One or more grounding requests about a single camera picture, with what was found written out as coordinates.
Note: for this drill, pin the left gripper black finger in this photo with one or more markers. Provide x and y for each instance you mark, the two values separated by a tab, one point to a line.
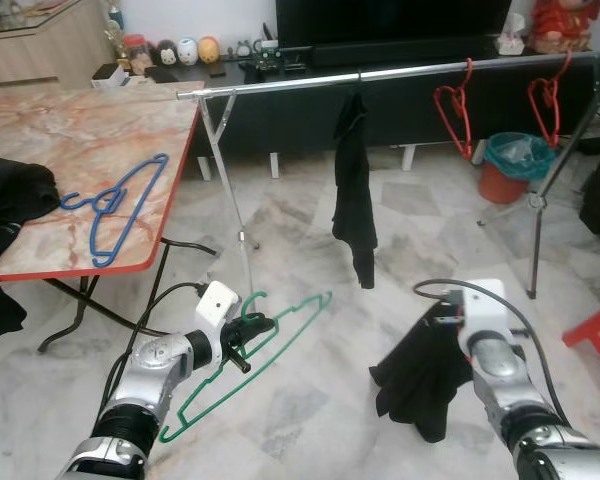
258	332
260	320

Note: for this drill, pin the black garment red stripe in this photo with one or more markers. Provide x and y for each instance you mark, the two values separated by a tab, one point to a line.
420	380

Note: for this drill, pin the green plastic clothes hanger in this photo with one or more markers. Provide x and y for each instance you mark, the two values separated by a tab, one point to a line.
195	411

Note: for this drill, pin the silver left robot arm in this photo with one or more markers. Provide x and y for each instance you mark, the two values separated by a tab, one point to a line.
145	375

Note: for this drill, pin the blue plastic clothes hanger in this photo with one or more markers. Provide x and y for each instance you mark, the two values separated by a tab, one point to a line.
140	208

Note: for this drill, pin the red plastic waste bin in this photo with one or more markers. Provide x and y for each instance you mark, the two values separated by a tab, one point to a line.
502	185

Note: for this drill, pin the black polo shirt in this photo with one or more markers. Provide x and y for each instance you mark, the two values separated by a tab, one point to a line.
355	200

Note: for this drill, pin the green plastic bin liner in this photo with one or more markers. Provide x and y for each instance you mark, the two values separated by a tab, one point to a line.
520	160

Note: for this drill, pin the long black tv cabinet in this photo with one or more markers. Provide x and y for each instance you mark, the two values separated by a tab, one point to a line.
280	120

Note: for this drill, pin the silver steel clothes rack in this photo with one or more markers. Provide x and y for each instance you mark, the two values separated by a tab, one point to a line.
280	86

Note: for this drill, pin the black remote controls holder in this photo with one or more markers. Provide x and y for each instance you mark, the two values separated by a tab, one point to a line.
272	66

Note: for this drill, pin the black clothes pile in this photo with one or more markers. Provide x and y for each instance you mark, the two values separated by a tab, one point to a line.
15	200

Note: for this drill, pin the black soundbar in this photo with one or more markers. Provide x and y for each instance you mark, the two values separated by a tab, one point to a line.
410	52

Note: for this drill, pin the small grey animal figure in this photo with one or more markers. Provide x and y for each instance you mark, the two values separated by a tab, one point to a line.
242	50

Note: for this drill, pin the green white cup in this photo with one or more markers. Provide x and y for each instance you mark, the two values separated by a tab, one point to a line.
266	48

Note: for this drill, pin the yellow red round plush toy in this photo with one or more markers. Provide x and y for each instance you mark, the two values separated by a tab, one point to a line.
209	50

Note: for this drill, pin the white blue round plush toy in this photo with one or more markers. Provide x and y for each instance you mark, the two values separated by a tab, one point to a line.
188	52

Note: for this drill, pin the white tissue box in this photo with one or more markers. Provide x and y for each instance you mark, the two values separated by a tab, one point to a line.
510	42

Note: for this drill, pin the black white round plush toy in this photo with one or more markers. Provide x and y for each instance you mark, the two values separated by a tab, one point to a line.
166	53

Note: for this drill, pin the black flat television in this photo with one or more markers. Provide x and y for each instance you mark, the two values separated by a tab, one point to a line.
390	20

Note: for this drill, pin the red gold figurine statue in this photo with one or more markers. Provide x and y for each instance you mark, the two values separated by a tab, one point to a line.
560	25

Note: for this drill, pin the light wooden sideboard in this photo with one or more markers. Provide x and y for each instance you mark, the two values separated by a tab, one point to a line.
40	55

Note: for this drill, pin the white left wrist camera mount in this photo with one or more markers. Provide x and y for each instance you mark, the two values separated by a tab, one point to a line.
220	305

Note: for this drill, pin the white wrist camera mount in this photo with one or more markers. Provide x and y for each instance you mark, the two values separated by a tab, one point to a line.
483	310
220	305

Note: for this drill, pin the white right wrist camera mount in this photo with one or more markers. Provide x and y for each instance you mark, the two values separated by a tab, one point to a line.
483	310

